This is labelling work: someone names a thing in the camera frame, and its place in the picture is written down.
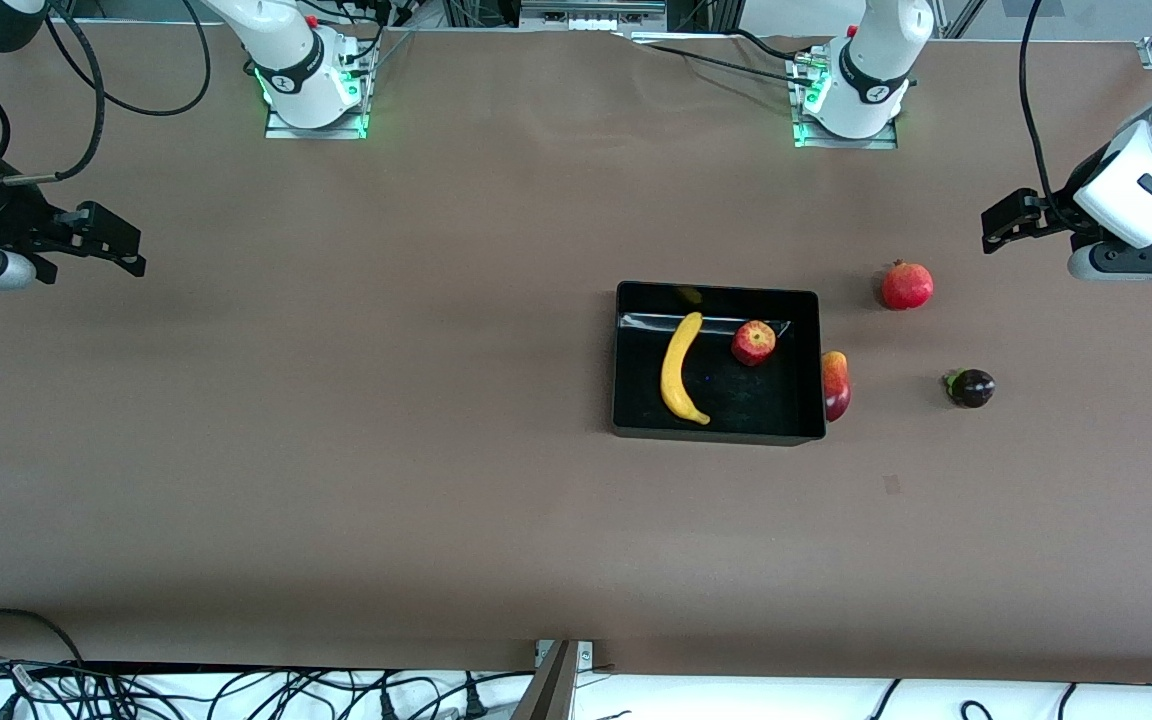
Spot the red yellow mango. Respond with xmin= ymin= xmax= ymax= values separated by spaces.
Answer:
xmin=821 ymin=351 xmax=852 ymax=423

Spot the red pomegranate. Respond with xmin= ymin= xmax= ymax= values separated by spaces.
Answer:
xmin=881 ymin=260 xmax=935 ymax=311

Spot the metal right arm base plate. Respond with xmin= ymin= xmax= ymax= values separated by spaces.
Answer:
xmin=264 ymin=98 xmax=369 ymax=140

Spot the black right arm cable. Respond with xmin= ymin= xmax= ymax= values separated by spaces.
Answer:
xmin=0 ymin=0 xmax=212 ymax=186

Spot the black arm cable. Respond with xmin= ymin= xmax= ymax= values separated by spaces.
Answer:
xmin=0 ymin=0 xmax=212 ymax=186
xmin=1019 ymin=0 xmax=1082 ymax=231

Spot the grey metal post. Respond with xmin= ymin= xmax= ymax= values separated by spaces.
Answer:
xmin=511 ymin=640 xmax=582 ymax=720

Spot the yellow banana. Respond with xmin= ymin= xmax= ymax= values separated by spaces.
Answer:
xmin=660 ymin=312 xmax=712 ymax=426

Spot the red apple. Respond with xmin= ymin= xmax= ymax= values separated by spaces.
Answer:
xmin=731 ymin=320 xmax=778 ymax=367

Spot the small silver metal bracket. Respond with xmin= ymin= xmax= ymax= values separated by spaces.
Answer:
xmin=534 ymin=640 xmax=595 ymax=669

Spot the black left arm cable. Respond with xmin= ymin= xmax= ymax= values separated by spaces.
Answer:
xmin=1019 ymin=0 xmax=1082 ymax=231

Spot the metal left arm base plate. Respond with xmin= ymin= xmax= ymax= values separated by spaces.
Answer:
xmin=793 ymin=112 xmax=899 ymax=151

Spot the black rectangular plastic box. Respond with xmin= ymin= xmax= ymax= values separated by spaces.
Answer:
xmin=612 ymin=280 xmax=827 ymax=446

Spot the black cable on table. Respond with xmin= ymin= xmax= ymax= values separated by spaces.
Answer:
xmin=626 ymin=30 xmax=817 ymax=91

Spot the aluminium frame with silver strip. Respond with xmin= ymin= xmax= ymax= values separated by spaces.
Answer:
xmin=441 ymin=0 xmax=737 ymax=31

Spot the dark purple mangosteen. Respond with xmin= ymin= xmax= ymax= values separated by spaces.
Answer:
xmin=943 ymin=368 xmax=996 ymax=409

